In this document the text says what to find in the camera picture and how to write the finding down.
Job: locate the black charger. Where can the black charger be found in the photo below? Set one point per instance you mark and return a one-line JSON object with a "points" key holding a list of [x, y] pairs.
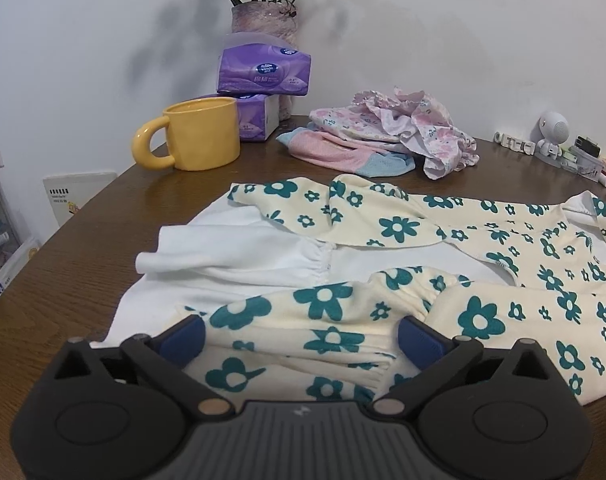
{"points": [[588, 146]]}

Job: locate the purple fuzzy vase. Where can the purple fuzzy vase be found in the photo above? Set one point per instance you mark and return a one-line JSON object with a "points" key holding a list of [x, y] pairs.
{"points": [[265, 20]]}

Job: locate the yellow mug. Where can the yellow mug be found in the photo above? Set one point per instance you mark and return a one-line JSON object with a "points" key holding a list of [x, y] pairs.
{"points": [[203, 135]]}

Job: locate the white robot speaker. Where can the white robot speaker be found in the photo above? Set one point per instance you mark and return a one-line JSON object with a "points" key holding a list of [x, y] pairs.
{"points": [[553, 127]]}

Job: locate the cream green-flowered garment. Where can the cream green-flowered garment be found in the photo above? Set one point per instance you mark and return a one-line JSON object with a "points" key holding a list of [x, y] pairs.
{"points": [[263, 255]]}

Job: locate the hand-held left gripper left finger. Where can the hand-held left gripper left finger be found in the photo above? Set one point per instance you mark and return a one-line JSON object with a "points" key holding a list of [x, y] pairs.
{"points": [[185, 341]]}

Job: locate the pink floral garment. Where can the pink floral garment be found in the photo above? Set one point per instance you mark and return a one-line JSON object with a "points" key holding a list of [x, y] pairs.
{"points": [[423, 125]]}

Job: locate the purple tissue pack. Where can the purple tissue pack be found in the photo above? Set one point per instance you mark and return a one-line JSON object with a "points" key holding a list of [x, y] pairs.
{"points": [[250, 120], [263, 67]]}

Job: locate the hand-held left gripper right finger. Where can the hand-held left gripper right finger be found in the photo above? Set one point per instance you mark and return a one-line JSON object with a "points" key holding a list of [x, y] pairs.
{"points": [[419, 341]]}

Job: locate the pink and blue garment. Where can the pink and blue garment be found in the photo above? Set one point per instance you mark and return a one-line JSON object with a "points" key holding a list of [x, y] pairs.
{"points": [[328, 152]]}

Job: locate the green and white packets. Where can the green and white packets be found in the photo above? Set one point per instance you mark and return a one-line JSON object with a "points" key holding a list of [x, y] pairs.
{"points": [[569, 159]]}

